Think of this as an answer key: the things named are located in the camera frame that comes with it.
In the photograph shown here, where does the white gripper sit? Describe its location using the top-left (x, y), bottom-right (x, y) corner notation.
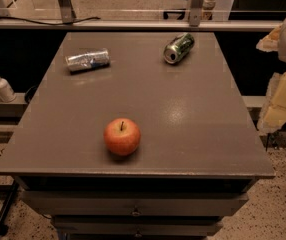
top-left (256, 19), bottom-right (286, 136)

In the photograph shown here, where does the green soda can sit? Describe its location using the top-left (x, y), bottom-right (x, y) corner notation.
top-left (163, 33), bottom-right (195, 65)

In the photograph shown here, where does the silver blue can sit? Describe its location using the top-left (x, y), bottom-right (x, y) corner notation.
top-left (65, 49), bottom-right (110, 72)

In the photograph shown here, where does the grey drawer cabinet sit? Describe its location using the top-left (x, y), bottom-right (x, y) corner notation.
top-left (0, 32), bottom-right (274, 240)

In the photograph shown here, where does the red apple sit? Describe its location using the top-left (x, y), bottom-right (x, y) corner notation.
top-left (103, 118), bottom-right (141, 156)

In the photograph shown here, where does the white pump bottle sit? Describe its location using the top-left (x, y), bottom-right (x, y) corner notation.
top-left (0, 77), bottom-right (16, 103)

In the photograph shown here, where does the black floor stand leg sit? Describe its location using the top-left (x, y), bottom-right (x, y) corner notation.
top-left (0, 181), bottom-right (19, 236)

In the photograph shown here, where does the right metal bracket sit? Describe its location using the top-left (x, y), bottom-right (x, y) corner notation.
top-left (189, 0), bottom-right (204, 27)

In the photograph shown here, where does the metal bracket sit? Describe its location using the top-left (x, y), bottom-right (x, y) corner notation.
top-left (189, 0), bottom-right (204, 27)
top-left (58, 0), bottom-right (76, 24)

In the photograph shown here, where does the left metal bracket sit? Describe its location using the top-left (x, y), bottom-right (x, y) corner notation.
top-left (58, 0), bottom-right (76, 24)

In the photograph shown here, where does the black cable on ledge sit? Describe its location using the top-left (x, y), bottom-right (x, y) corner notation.
top-left (0, 0), bottom-right (101, 26)

